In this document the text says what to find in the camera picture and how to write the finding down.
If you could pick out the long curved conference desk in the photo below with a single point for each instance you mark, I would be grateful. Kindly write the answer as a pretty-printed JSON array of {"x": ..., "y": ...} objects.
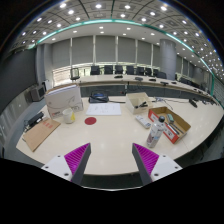
[{"x": 106, "y": 80}]

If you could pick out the black power adapter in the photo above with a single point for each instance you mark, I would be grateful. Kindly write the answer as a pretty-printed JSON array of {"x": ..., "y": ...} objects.
[{"x": 34, "y": 120}]

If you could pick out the small open white box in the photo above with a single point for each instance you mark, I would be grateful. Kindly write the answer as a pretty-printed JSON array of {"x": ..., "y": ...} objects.
[{"x": 136, "y": 100}]

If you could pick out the white paper cup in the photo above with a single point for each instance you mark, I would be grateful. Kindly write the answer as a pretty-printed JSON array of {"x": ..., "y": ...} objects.
[{"x": 68, "y": 116}]

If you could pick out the row of black office chairs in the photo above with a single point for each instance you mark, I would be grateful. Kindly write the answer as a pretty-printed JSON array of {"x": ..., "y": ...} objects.
[{"x": 118, "y": 70}]

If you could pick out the white paper sheet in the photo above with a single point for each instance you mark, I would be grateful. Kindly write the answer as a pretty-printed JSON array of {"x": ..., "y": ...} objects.
[{"x": 104, "y": 109}]

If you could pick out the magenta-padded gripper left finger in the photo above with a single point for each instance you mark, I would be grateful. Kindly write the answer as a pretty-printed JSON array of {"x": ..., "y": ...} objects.
[{"x": 76, "y": 160}]

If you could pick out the open red-edged cardboard box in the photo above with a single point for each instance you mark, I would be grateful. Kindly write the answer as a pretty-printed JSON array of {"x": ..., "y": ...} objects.
[{"x": 181, "y": 128}]

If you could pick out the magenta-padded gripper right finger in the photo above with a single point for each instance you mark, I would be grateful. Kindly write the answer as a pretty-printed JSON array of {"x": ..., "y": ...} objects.
[{"x": 146, "y": 159}]

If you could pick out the white remote control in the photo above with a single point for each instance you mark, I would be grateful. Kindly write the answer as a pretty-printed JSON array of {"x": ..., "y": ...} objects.
[{"x": 143, "y": 121}]

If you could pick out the black marker pen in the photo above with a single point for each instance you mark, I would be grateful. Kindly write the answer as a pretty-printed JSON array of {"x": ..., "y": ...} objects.
[{"x": 178, "y": 127}]

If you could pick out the group of ceiling lights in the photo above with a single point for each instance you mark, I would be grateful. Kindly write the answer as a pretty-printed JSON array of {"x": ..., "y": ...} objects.
[{"x": 98, "y": 6}]

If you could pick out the flat round red coaster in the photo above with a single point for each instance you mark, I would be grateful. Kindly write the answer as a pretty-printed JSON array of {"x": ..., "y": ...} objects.
[{"x": 90, "y": 121}]

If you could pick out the old grey monitor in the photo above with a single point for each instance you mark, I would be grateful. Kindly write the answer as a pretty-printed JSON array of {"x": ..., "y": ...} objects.
[{"x": 37, "y": 93}]

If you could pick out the green whiteboard eraser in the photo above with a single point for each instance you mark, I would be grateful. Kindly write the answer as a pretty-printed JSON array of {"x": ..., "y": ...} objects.
[{"x": 170, "y": 118}]

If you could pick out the large white cardboard box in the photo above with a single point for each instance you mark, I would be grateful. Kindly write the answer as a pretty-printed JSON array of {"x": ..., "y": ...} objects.
[{"x": 63, "y": 100}]

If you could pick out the brown paper envelope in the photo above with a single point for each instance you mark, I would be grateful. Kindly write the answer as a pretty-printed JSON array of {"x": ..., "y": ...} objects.
[{"x": 40, "y": 133}]

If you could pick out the clear plastic water bottle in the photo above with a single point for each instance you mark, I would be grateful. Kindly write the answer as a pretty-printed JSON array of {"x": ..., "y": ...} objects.
[{"x": 155, "y": 133}]

